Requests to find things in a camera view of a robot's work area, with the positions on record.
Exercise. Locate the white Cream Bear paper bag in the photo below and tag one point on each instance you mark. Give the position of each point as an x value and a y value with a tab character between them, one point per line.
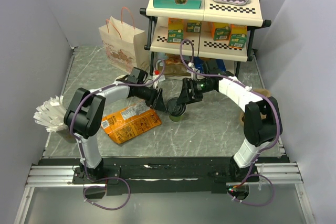
124	45

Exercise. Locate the brown chips bag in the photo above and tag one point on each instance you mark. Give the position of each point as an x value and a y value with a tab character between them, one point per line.
173	65

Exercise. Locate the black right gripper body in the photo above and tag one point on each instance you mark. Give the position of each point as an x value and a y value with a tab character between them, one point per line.
199	87

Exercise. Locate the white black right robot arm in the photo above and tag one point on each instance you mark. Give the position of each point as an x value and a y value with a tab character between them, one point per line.
262	121

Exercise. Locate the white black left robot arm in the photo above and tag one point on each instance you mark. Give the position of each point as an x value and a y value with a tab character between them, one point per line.
85	112

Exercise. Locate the green paper coffee cup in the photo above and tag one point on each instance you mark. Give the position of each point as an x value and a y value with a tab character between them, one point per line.
122	78
176	117

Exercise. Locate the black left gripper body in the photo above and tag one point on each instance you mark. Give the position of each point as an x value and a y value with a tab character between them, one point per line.
148	94

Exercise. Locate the brown cardboard cup carrier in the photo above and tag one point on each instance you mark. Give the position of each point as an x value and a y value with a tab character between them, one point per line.
252	107

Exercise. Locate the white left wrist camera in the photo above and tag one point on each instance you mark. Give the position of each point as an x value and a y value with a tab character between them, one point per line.
158	76

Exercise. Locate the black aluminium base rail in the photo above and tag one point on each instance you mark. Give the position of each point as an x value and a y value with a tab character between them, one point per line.
162	175

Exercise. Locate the white paper straws bundle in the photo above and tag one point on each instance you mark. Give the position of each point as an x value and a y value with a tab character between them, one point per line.
51	114

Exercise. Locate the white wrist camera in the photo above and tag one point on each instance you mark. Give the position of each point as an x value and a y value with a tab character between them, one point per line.
191	68
158	76

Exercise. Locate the orange chips bag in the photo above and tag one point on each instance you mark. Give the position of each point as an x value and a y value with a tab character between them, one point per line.
130	122

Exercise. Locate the blue chips bag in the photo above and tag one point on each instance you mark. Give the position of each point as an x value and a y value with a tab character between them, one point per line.
209	66

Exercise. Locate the black plastic cup lid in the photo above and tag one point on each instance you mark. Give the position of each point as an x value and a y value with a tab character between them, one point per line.
175	109

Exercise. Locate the orange green snack box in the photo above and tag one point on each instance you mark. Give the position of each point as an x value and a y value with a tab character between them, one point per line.
238	36
175	30
193	26
220	31

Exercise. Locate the cream black three-tier shelf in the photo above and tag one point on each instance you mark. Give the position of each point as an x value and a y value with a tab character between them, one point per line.
202	44

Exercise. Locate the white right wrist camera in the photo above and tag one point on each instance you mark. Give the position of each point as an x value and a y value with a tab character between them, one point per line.
191	68

